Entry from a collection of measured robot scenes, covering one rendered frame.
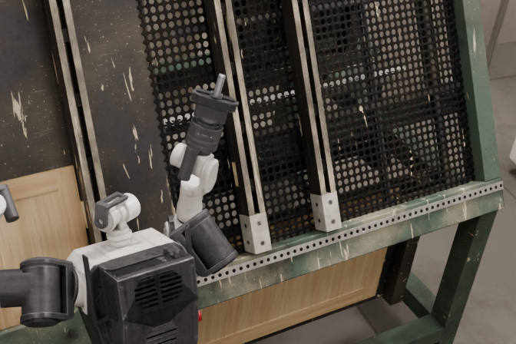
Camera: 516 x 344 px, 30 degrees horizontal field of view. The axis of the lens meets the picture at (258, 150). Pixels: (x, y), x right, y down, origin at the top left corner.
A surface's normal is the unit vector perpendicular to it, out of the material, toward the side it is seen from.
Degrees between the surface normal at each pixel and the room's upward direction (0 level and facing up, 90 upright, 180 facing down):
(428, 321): 0
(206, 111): 78
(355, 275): 90
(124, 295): 67
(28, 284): 33
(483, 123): 60
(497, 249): 0
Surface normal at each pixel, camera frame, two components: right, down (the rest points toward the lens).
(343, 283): 0.51, 0.55
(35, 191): 0.50, 0.07
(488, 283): 0.11, -0.81
